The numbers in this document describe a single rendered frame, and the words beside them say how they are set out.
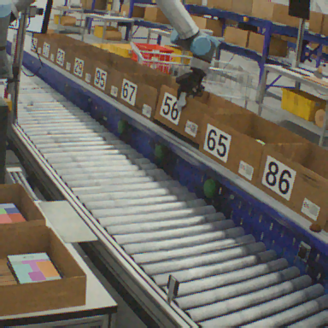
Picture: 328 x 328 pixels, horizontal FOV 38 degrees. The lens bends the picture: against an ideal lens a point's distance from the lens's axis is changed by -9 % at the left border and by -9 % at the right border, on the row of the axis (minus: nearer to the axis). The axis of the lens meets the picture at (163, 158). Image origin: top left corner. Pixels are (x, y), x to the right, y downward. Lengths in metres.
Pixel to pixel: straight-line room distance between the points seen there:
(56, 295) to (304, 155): 1.20
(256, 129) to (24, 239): 1.26
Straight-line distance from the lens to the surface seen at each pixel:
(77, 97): 3.33
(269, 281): 1.60
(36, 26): 2.78
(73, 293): 1.29
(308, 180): 1.71
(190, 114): 2.26
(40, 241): 1.51
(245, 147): 1.95
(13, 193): 1.77
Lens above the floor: 1.55
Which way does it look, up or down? 19 degrees down
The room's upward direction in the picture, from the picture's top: 9 degrees clockwise
